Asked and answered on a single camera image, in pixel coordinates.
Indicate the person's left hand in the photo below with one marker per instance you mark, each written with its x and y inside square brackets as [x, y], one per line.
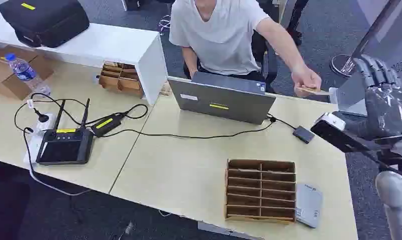
[305, 78]

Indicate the person's right hand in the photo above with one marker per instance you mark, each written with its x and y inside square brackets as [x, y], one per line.
[193, 74]

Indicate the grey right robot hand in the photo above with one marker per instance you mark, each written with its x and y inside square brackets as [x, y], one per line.
[388, 112]

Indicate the pale card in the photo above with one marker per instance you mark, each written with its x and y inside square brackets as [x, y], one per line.
[315, 90]

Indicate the grey laptop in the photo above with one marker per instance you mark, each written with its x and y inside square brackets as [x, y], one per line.
[220, 104]

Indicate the chrome stanchion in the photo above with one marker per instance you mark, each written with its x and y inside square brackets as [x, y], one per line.
[345, 64]

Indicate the black office chair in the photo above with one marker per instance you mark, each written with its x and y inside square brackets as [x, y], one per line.
[263, 56]

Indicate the person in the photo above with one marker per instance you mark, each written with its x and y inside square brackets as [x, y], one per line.
[220, 36]

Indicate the small black hub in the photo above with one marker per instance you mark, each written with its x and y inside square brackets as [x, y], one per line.
[303, 134]

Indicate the chrome chair base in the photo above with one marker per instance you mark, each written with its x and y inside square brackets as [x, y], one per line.
[164, 24]

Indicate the grey standing panel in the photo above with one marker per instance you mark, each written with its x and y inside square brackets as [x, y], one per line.
[386, 43]

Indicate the small wooden organiser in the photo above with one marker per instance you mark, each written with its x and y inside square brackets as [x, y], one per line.
[121, 79]

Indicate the white desk shelf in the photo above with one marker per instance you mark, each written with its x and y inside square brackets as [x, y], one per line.
[98, 44]

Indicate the black power adapter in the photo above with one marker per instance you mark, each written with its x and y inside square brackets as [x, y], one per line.
[107, 125]

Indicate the wooden card box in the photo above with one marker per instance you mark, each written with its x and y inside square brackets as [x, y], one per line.
[260, 190]

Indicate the flat grey device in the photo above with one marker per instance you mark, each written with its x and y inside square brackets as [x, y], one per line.
[309, 205]

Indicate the black controller with antennas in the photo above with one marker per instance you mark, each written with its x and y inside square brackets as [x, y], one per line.
[64, 149]

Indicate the black carrying case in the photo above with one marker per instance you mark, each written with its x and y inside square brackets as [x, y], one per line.
[45, 21]

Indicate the black mains plug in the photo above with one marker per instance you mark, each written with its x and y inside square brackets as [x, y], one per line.
[41, 117]

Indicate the white power strip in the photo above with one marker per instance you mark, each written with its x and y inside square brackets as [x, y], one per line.
[38, 132]

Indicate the clear water bottle blue cap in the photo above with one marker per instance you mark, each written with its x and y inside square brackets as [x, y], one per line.
[25, 73]

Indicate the brown cardboard box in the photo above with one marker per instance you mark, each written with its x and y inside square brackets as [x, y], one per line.
[5, 79]

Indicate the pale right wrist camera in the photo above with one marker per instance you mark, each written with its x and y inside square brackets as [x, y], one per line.
[336, 132]

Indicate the grey desk leg bracket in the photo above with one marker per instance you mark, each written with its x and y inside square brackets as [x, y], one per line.
[227, 232]

